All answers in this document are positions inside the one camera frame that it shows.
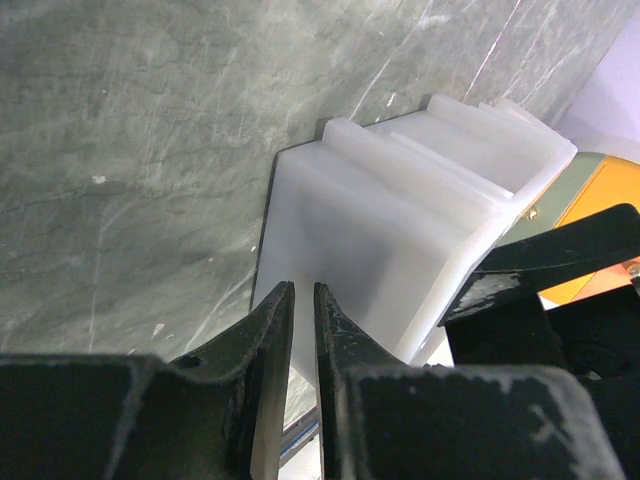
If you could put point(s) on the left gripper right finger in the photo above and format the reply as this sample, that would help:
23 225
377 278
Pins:
383 419

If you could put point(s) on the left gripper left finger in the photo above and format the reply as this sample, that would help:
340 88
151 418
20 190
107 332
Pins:
216 412

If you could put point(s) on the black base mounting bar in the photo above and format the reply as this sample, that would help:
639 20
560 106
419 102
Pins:
297 435

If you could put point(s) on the white card tray box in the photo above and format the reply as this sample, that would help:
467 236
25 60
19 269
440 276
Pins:
393 217

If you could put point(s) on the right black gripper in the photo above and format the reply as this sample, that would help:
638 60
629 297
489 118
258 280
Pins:
498 317

